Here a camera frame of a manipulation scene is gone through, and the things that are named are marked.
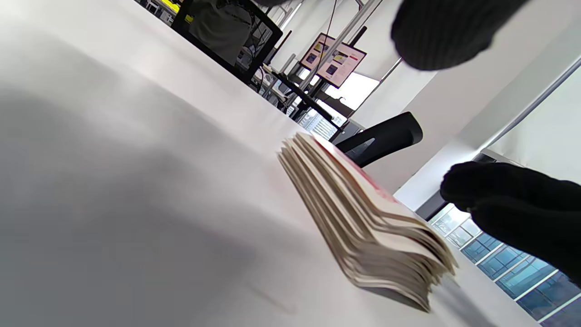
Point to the person's left hand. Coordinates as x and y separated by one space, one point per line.
435 32

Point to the deck of playing cards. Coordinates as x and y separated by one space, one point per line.
363 227

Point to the silver metal pole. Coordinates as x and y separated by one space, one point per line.
358 20

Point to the black mesh office chair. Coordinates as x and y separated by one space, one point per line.
386 134

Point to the black chair with chrome base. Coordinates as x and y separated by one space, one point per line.
270 45

